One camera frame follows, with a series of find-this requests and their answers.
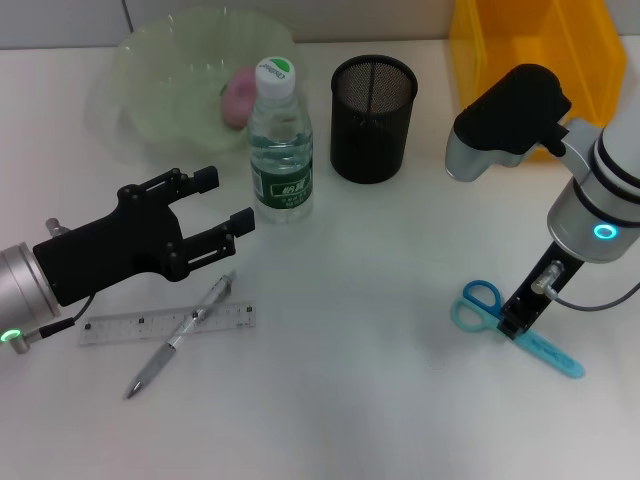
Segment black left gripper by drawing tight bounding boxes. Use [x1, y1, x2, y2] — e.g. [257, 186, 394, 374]
[32, 165, 256, 307]

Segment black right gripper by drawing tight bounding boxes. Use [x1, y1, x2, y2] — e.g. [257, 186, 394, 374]
[498, 241, 585, 342]

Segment blue scissors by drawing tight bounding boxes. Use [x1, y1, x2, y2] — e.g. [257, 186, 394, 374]
[449, 279, 586, 381]

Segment clear water bottle green label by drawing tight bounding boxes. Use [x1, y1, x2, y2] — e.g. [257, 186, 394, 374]
[248, 56, 315, 225]

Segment pink toy peach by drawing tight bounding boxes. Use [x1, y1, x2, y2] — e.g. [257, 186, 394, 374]
[221, 67, 259, 130]

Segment clear plastic ruler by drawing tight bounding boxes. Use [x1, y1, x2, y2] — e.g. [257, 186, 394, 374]
[77, 299, 257, 347]

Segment silver ballpoint pen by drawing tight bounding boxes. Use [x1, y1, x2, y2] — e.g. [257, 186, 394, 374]
[123, 269, 239, 400]

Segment black mesh pen holder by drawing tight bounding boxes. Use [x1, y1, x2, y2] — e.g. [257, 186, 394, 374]
[328, 54, 419, 185]

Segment green translucent plastic bowl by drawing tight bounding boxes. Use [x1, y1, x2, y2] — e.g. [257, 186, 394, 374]
[87, 5, 310, 167]

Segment yellow plastic bin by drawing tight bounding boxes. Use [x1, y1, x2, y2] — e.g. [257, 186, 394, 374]
[448, 0, 629, 165]

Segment right gripper dark cable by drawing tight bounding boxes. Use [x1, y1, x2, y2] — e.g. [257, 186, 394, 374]
[532, 259, 640, 310]

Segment gripper dark cable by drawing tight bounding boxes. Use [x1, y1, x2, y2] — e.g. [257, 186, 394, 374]
[532, 259, 640, 310]
[14, 292, 97, 355]

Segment left gripper dark cable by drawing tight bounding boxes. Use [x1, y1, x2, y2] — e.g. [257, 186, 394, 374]
[14, 292, 97, 355]

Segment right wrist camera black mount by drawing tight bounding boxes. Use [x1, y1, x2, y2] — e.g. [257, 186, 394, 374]
[444, 63, 573, 182]

